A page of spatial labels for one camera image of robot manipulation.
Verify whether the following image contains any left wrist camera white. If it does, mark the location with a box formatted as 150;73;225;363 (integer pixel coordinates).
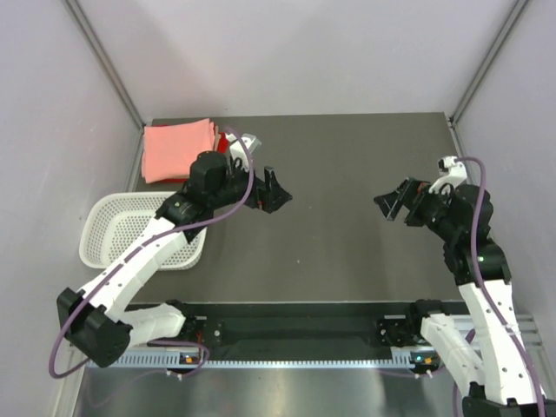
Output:
225;133;261;172

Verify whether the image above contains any left aluminium frame post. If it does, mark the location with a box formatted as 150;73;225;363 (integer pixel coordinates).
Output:
62;0;145;131

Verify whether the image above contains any salmon pink t-shirt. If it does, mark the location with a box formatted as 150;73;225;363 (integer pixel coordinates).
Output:
141;118;217;184

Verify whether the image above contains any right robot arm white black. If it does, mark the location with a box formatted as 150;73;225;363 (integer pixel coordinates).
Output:
374;178;555;416

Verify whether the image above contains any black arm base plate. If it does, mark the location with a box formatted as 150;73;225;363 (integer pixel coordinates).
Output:
156;300;451;350

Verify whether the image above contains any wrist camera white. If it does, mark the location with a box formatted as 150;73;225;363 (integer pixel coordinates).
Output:
225;133;261;172
428;156;467;195

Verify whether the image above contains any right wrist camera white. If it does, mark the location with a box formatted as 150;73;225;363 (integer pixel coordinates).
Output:
428;156;467;195

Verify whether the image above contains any purple cable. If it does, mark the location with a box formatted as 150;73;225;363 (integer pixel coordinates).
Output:
47;126;257;409
451;156;548;417

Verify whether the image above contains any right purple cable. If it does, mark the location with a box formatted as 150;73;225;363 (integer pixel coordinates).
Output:
451;156;548;417

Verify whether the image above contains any right aluminium frame post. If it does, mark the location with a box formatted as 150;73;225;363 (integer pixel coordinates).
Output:
449;0;533;127

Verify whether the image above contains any white perforated plastic basket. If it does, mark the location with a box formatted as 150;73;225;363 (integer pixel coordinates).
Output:
77;191;208;272

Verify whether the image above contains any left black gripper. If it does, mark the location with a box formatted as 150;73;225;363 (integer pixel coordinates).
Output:
209;156;291;214

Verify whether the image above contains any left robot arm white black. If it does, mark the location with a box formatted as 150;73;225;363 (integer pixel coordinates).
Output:
56;151;292;367

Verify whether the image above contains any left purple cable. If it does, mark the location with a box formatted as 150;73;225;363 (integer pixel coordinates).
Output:
47;126;257;409

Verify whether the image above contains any grey slotted cable duct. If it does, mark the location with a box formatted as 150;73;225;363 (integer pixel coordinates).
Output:
110;347;441;369

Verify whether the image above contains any aluminium frame post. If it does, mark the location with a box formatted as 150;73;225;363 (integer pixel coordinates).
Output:
449;0;533;127
62;0;145;131

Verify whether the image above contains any folded red t-shirt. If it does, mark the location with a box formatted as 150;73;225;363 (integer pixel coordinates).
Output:
154;123;231;186

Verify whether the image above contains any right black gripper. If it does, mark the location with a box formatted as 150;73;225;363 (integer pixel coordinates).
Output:
374;176;460;241

